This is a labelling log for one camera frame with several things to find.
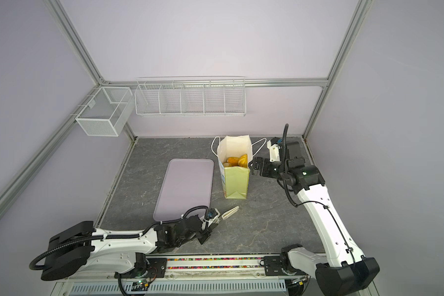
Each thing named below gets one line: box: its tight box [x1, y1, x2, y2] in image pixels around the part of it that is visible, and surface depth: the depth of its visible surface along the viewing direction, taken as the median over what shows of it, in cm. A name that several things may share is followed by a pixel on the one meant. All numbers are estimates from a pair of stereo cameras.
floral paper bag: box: [217, 134, 254, 200], surface depth 88 cm
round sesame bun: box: [226, 156, 240, 167], surface depth 96 cm
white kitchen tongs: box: [217, 205, 240, 223], surface depth 82 cm
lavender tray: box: [152, 158, 215, 222], surface depth 98 cm
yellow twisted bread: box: [238, 153, 248, 169], surface depth 92 cm
